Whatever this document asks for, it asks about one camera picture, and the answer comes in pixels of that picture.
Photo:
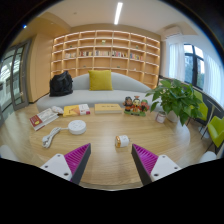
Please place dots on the colourful figurine group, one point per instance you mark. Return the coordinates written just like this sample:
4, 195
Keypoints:
136, 106

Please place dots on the grey framed glass door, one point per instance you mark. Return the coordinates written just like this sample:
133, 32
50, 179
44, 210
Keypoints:
15, 80

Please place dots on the round white power strip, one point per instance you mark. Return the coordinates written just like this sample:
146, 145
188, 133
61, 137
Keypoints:
77, 127

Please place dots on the black backpack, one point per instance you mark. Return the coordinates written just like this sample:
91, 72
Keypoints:
61, 84

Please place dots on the white wall air conditioner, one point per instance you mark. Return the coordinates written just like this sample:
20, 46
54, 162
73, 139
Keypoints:
172, 32

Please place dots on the white charger with gold band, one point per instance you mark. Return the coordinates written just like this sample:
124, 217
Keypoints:
122, 141

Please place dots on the plain yellow book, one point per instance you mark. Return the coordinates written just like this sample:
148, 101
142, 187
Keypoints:
108, 108

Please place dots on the green potted plant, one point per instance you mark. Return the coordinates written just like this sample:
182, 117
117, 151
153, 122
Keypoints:
176, 98

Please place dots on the wooden wall shelf unit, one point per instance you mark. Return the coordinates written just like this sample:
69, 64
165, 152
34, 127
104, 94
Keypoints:
106, 50

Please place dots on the yellow and orange book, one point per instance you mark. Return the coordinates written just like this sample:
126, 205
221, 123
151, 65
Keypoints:
76, 110

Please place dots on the long ceiling light strip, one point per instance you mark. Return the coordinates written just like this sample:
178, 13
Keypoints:
118, 13

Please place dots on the light grey curved sofa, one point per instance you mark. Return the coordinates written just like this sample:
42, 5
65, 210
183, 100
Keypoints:
93, 96

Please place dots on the green chair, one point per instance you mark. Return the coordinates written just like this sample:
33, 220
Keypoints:
203, 108
216, 130

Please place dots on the white chair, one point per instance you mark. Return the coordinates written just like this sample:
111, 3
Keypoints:
207, 156

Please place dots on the red and white book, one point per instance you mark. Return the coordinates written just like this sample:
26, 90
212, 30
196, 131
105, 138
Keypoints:
43, 118

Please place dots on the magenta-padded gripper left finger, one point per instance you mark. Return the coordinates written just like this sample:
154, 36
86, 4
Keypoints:
58, 166

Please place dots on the dark framed window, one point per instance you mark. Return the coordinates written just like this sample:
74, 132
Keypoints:
193, 66

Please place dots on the round ceiling spotlight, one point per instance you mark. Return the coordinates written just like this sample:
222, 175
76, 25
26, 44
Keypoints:
24, 26

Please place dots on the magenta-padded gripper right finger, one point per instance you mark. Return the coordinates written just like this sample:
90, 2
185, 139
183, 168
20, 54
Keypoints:
163, 168

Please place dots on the small white jar red label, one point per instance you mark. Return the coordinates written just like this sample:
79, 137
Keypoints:
161, 117

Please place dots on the yellow cushion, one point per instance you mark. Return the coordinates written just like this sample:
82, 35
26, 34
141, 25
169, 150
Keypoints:
100, 80

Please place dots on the white sheer curtain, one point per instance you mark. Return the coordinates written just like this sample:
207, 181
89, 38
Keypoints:
215, 80
176, 61

